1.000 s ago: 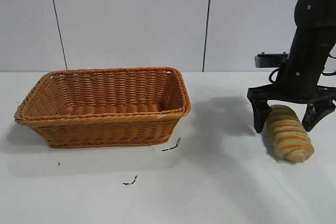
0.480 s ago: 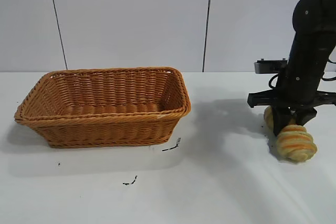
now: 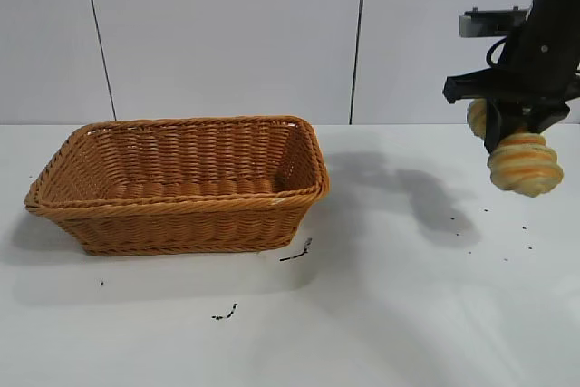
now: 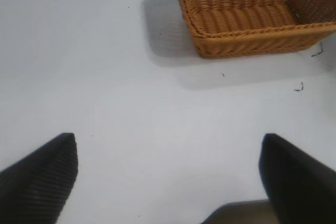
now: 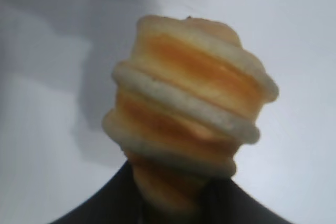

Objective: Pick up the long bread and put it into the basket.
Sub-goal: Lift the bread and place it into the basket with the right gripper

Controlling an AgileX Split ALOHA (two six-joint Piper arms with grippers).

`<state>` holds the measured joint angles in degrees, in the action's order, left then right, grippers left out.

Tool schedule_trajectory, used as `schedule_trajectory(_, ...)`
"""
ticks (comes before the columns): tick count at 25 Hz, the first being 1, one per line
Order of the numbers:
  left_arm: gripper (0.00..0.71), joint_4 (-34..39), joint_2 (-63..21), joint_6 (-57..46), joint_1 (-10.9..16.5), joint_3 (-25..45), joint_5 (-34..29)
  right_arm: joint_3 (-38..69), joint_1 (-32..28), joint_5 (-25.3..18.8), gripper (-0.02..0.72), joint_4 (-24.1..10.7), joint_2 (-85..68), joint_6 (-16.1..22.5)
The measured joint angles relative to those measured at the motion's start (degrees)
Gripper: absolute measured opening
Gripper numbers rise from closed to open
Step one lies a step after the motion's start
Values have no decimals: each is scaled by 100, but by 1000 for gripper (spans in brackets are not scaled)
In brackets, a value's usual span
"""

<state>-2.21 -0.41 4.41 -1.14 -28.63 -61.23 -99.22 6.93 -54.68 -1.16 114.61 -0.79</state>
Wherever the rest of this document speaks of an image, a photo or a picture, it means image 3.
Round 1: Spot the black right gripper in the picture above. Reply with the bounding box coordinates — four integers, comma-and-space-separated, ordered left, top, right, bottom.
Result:
443, 13, 580, 156

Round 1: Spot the long striped twisted bread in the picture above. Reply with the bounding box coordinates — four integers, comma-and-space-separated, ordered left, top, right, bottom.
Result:
466, 97, 565, 199

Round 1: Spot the brown woven wicker basket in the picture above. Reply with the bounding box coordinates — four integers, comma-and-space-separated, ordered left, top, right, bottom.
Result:
24, 115, 331, 257

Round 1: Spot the black camera cable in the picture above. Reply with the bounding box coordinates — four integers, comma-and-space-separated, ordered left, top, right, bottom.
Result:
486, 36, 511, 67

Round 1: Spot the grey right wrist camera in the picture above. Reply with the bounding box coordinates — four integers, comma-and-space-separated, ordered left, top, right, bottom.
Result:
459, 6, 532, 39

